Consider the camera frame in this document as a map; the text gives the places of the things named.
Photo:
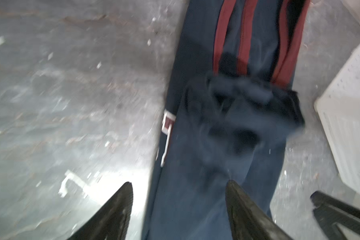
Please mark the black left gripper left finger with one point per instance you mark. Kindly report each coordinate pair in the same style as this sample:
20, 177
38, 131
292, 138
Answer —
112, 220

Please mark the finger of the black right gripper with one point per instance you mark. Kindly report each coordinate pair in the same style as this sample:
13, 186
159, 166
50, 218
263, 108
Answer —
331, 213

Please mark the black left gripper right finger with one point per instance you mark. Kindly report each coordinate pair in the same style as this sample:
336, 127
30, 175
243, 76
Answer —
247, 220

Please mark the dark navy tank top pile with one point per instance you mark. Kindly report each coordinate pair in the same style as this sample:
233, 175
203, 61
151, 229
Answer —
229, 110

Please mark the white plastic laundry basket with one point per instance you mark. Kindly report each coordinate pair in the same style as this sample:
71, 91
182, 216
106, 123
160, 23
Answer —
339, 112

